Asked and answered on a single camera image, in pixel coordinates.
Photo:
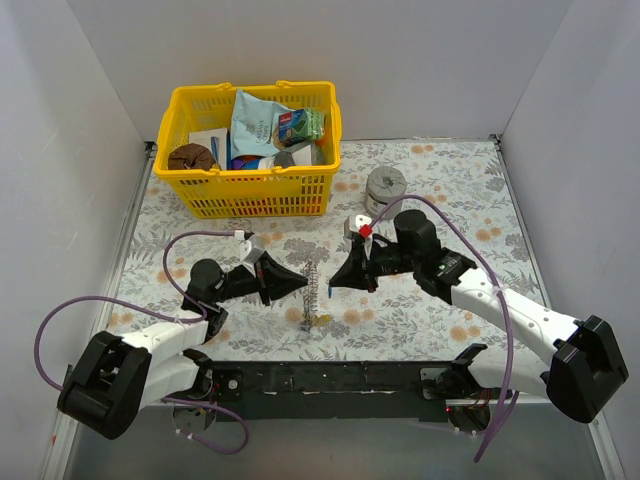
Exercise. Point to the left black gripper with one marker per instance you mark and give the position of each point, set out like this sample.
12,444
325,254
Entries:
263,279

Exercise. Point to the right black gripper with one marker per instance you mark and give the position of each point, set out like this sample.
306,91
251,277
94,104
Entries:
365,266

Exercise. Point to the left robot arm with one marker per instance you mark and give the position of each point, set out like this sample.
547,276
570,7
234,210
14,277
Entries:
117,376

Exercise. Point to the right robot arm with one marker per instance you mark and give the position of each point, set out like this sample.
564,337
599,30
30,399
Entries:
576,364

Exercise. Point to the yellow plastic shopping basket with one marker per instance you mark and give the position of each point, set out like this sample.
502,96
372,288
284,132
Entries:
213,194

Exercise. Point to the floral table mat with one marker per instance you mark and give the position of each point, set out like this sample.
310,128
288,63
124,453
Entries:
462,187

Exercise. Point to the brown round pouch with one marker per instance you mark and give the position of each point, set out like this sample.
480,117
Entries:
191,157

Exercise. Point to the white blue box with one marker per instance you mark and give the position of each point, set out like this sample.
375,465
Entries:
217,141

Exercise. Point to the light blue chips bag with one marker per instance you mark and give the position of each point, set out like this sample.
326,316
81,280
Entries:
254,126

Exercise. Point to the blue green sponge pack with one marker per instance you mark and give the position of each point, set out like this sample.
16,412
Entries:
301,125

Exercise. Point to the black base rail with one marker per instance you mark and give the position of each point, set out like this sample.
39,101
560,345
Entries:
309,390

